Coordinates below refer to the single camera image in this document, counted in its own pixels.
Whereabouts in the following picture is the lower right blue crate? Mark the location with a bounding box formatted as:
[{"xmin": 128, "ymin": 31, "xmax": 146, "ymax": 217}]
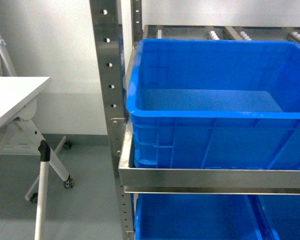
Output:
[{"xmin": 248, "ymin": 195, "xmax": 300, "ymax": 240}]

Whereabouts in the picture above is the white pole black grip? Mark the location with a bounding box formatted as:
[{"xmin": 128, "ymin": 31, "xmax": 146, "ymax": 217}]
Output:
[{"xmin": 34, "ymin": 140, "xmax": 51, "ymax": 240}]

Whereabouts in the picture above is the lower left blue crate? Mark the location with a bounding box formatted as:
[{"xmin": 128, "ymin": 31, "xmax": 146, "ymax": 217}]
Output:
[{"xmin": 134, "ymin": 193, "xmax": 271, "ymax": 240}]

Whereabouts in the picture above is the white folding table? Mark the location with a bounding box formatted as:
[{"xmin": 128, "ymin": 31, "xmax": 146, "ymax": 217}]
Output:
[{"xmin": 0, "ymin": 76, "xmax": 75, "ymax": 204}]

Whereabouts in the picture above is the blue plastic crate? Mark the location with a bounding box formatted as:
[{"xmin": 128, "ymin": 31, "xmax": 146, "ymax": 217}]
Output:
[{"xmin": 126, "ymin": 39, "xmax": 300, "ymax": 170}]

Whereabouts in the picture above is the stainless steel shelf rack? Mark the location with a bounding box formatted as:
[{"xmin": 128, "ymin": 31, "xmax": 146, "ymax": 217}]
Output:
[{"xmin": 89, "ymin": 0, "xmax": 300, "ymax": 240}]

